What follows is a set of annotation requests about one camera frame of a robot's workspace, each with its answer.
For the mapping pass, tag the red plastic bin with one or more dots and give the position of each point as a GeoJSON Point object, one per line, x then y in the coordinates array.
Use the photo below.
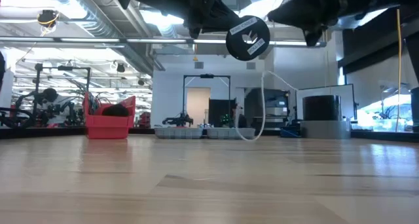
{"type": "Point", "coordinates": [108, 127]}

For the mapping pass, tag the black camera stand frame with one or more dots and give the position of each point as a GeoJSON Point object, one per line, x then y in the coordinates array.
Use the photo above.
{"type": "Point", "coordinates": [207, 76]}

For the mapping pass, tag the person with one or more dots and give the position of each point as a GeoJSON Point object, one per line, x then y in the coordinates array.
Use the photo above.
{"type": "Point", "coordinates": [57, 107]}

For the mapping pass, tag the grey tool case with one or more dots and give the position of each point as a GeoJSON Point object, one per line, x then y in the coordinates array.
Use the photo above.
{"type": "Point", "coordinates": [178, 133]}

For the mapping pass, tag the black robot station frame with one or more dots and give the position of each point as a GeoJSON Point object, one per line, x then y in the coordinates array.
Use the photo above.
{"type": "Point", "coordinates": [63, 67]}

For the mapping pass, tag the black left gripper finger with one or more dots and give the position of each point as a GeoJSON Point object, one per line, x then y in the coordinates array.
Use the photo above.
{"type": "Point", "coordinates": [224, 19]}

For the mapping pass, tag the black background robot arm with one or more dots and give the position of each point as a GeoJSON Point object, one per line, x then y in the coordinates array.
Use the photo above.
{"type": "Point", "coordinates": [178, 120]}

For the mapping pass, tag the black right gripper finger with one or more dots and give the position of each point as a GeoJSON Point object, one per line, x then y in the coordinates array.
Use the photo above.
{"type": "Point", "coordinates": [288, 12]}

